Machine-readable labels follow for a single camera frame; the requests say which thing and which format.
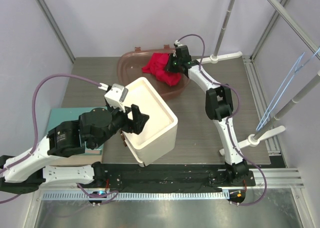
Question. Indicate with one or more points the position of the teal book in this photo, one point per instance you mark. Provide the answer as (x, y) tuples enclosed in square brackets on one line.
[(59, 115)]

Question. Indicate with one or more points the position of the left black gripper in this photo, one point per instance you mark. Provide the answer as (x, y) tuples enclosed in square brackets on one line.
[(137, 124)]

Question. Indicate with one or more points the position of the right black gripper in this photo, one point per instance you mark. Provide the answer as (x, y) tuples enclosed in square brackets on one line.
[(169, 68)]

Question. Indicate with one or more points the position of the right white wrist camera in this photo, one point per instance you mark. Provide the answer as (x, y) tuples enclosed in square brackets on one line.
[(178, 43)]

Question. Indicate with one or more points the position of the metal clothes rack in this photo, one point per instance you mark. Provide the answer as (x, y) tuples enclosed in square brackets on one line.
[(273, 33)]

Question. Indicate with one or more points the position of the white slotted cable duct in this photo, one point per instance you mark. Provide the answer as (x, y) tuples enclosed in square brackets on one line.
[(126, 196)]

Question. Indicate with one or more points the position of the red t shirt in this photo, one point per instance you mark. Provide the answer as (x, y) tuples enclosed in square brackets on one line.
[(156, 66)]

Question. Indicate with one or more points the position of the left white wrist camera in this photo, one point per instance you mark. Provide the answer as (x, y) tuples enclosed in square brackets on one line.
[(115, 95)]

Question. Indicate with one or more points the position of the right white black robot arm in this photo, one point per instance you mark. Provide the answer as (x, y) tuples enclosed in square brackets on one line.
[(218, 107)]

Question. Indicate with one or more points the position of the beige board under book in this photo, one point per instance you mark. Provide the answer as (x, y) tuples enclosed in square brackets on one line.
[(77, 160)]

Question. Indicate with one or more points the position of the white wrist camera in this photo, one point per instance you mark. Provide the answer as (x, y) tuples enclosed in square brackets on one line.
[(115, 95), (178, 43)]

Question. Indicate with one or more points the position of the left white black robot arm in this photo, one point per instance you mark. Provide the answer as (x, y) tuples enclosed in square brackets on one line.
[(25, 173)]

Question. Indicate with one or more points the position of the brown translucent plastic lid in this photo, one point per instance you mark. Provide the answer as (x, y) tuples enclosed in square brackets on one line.
[(129, 68)]

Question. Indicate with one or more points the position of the white plastic storage box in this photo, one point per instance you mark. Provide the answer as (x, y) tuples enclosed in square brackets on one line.
[(159, 133)]

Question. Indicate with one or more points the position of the light blue wire hanger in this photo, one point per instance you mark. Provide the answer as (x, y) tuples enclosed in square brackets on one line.
[(283, 87)]

